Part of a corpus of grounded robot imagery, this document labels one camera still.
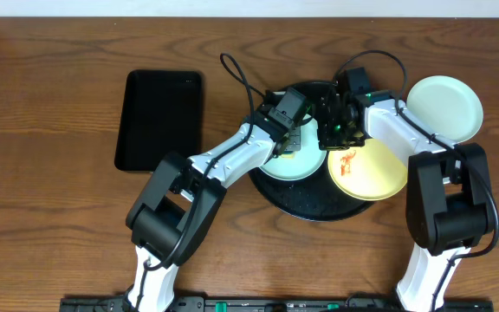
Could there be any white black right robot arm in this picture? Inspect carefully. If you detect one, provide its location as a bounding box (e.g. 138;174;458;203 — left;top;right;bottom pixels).
315;88;499;311

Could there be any yellow plate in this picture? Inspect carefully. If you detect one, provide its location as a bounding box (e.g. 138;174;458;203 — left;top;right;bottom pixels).
327;139;407;201

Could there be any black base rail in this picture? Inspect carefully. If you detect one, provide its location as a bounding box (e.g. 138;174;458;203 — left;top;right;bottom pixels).
58;295;496;312

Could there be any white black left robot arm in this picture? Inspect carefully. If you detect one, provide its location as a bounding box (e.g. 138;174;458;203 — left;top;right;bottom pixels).
125;108;311;311

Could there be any black round serving tray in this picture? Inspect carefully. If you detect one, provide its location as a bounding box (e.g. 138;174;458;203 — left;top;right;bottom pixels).
243;80;376;222

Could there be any mint green plate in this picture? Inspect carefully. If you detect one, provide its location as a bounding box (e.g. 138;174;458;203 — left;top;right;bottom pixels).
406;75;484;142
260;119;327;181

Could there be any black rectangular water tray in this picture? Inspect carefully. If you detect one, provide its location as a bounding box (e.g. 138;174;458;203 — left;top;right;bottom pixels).
114;69;204;172

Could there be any green yellow sponge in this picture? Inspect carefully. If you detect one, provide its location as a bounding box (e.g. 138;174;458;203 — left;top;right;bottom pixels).
281;151;297;159

